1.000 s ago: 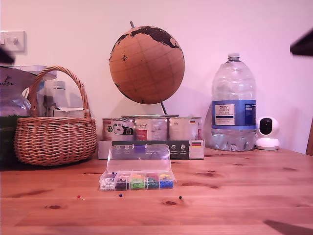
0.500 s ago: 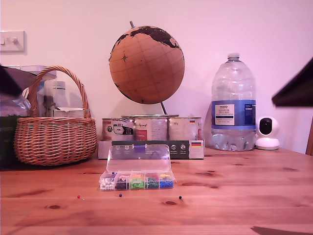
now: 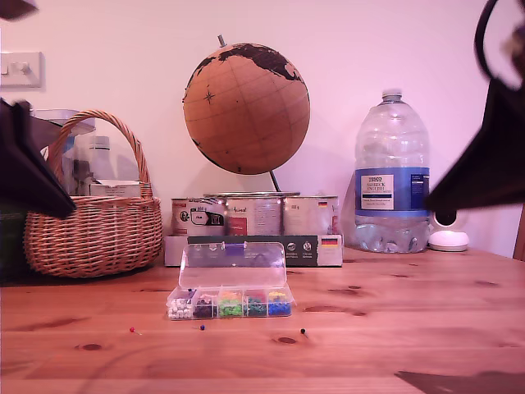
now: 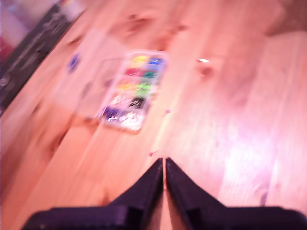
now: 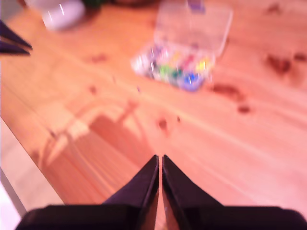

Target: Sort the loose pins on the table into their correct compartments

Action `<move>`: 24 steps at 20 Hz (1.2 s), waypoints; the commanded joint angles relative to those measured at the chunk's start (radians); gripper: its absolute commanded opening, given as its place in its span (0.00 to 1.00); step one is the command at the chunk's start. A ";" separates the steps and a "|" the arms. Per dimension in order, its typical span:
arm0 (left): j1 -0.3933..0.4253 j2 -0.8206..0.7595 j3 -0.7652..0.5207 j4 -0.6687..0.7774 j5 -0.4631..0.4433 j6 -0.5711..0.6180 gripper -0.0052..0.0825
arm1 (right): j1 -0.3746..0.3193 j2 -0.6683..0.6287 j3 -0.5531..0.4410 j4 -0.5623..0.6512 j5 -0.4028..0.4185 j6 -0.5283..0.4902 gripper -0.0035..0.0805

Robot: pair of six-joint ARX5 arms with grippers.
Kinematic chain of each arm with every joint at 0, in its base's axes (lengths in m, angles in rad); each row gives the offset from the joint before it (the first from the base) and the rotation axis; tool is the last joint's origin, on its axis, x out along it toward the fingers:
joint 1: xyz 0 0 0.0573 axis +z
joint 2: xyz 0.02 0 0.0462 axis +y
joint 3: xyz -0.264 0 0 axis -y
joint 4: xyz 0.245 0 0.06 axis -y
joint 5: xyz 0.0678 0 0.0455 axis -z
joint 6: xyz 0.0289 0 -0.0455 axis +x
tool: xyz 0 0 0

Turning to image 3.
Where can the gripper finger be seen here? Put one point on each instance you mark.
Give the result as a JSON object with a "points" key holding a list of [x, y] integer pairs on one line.
{"points": [[51, 164], [20, 164], [492, 176]]}

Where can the red-headed pin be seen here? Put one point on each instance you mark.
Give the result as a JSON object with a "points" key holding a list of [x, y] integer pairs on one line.
{"points": [[132, 329]]}

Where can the blue-headed pin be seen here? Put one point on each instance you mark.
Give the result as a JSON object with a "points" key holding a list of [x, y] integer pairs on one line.
{"points": [[202, 327]]}

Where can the black-headed pin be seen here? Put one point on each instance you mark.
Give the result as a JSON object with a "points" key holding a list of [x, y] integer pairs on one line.
{"points": [[302, 330]]}

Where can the clear plastic container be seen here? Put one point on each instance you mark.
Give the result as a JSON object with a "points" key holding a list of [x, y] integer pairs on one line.
{"points": [[80, 141]]}

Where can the white plastic bottle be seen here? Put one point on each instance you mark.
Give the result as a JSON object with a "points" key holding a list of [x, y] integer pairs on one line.
{"points": [[100, 158]]}

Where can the white carton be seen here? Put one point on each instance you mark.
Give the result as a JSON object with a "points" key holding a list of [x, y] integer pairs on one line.
{"points": [[115, 189]]}

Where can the silver green pet food bag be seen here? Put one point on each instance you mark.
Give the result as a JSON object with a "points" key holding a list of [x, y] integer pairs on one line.
{"points": [[10, 246]]}

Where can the large clear water bottle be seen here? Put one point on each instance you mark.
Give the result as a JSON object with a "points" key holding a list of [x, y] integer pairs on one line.
{"points": [[391, 139]]}

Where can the cardboard tray with German flag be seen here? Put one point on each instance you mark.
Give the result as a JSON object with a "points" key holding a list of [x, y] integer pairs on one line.
{"points": [[311, 251]]}

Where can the cork globe on metal stand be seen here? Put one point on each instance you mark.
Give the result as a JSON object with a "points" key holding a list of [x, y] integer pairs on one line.
{"points": [[246, 115]]}

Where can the clear plastic pin organizer box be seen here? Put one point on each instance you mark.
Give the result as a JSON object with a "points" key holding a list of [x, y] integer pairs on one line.
{"points": [[229, 308]]}

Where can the small white round camera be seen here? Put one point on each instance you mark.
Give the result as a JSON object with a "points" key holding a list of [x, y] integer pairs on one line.
{"points": [[448, 243]]}

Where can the white wall light switch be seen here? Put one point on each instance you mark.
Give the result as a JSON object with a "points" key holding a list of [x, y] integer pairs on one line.
{"points": [[24, 70]]}

